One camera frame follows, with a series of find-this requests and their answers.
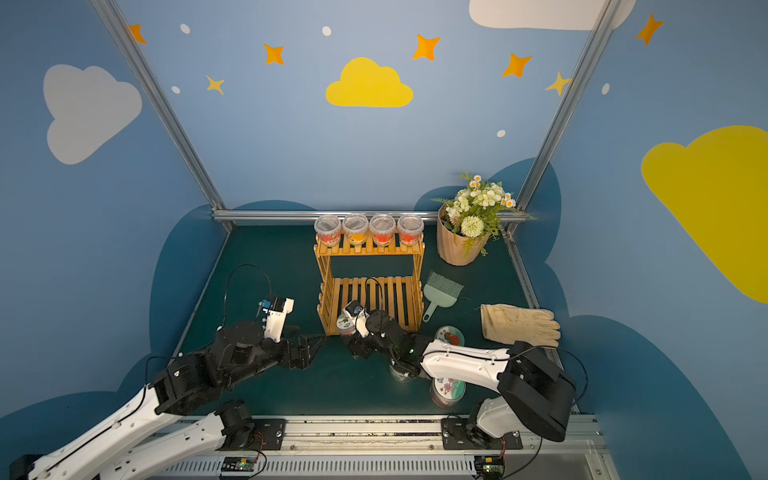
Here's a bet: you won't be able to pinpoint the large jar orange flower lid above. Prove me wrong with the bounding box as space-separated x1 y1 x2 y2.
336 310 357 336

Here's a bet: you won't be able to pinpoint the bamboo two-tier shelf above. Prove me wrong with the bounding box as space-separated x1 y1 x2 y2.
314 235 425 336

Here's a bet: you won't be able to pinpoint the large jar green leaf lid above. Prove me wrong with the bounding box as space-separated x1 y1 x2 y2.
389 363 418 383

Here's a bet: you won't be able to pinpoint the small clear jar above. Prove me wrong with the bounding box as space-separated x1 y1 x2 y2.
314 215 342 247
342 214 369 246
369 214 396 247
397 214 424 246

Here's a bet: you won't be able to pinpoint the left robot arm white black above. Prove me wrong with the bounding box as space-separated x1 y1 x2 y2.
9 322 326 479

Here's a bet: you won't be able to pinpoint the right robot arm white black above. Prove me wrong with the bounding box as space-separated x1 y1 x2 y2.
344 301 576 442

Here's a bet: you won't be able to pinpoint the large jar red strawberry lid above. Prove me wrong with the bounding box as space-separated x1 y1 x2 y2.
435 325 465 346

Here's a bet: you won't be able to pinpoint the large jar purple flower lid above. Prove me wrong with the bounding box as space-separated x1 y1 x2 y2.
430 378 466 409

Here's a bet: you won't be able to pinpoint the pink ribbed flower pot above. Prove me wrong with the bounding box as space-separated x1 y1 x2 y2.
437 206 490 266

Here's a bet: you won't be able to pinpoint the left green circuit board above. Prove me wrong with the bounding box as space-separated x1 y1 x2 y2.
220 457 258 475

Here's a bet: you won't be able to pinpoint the green circuit board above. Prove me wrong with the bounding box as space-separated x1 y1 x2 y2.
473 456 506 480
220 457 258 475

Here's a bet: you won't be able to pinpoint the beige work gloves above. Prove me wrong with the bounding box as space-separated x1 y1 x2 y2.
480 304 561 348

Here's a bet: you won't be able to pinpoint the white green artificial flowers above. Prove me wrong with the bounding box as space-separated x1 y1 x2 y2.
434 172 532 257

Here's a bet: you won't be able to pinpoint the rear aluminium crossbar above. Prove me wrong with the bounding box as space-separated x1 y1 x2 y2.
212 208 532 224

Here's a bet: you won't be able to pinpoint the right green circuit board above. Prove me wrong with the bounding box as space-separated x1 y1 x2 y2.
473 456 506 480

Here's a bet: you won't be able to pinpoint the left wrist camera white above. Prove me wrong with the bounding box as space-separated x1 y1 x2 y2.
259 295 294 343

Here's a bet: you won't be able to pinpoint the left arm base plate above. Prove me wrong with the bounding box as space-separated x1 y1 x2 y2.
215 418 287 451

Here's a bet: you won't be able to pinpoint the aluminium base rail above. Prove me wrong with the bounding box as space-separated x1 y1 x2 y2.
98 415 619 479

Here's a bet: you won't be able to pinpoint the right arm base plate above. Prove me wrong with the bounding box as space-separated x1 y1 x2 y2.
440 416 523 451

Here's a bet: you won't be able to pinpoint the left aluminium frame post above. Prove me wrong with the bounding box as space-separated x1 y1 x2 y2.
91 0 226 213

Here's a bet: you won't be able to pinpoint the aluminium frame post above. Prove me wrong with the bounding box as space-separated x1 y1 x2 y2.
517 0 635 213
91 0 226 213

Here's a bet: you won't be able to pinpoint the right aluminium frame post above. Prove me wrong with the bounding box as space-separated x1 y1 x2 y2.
517 0 635 213

